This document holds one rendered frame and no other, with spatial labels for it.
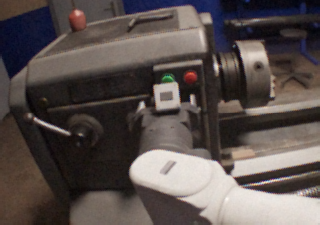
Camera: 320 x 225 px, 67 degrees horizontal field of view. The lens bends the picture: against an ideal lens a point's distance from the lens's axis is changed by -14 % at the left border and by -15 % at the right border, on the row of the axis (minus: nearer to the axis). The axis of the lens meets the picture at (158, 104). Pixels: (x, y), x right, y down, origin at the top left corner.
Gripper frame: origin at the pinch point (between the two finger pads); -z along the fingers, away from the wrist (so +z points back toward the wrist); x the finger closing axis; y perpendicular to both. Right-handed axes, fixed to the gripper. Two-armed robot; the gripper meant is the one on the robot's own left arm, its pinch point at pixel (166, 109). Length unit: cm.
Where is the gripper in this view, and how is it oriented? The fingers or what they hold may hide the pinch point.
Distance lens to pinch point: 56.1
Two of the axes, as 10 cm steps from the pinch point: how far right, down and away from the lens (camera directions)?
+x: 9.8, -1.3, -1.2
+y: -1.7, -8.6, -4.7
